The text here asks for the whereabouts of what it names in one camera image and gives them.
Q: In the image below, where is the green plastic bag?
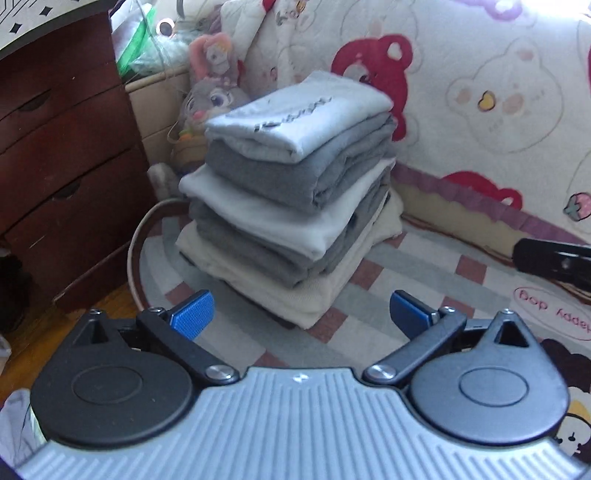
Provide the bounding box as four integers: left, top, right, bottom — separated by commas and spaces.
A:
109, 1, 204, 81

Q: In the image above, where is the dark grey folded garment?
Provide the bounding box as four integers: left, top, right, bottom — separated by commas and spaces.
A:
205, 113, 397, 213
189, 180, 390, 287

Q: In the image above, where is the striped pink grey rug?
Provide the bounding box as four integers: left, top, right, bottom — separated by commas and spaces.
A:
135, 207, 591, 458

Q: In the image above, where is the dark grey folded garment upper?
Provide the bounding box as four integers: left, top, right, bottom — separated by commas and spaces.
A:
205, 113, 397, 213

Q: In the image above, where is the light grey sweatshirt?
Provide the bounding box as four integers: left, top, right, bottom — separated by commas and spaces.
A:
205, 71, 393, 164

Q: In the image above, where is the cream folded garment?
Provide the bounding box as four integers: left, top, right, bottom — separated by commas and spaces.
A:
176, 186, 403, 329

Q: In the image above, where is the grey rabbit plush toy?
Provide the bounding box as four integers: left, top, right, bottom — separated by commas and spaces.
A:
147, 33, 249, 201

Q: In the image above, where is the beige bed base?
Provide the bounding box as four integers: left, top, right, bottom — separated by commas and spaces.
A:
393, 176, 582, 262

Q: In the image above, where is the white folded garment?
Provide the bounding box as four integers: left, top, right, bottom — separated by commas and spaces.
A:
179, 158, 396, 261

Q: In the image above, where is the white cable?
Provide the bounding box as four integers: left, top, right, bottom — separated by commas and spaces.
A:
126, 197, 191, 312

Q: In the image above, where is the dark wooden drawer cabinet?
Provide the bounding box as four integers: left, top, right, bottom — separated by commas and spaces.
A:
1, 1, 155, 311

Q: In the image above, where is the dark grey folded garment lower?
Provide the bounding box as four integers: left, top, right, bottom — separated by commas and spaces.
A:
189, 180, 390, 287

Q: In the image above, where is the cartoon bear bed sheet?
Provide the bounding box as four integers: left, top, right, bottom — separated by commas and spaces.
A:
221, 1, 590, 242

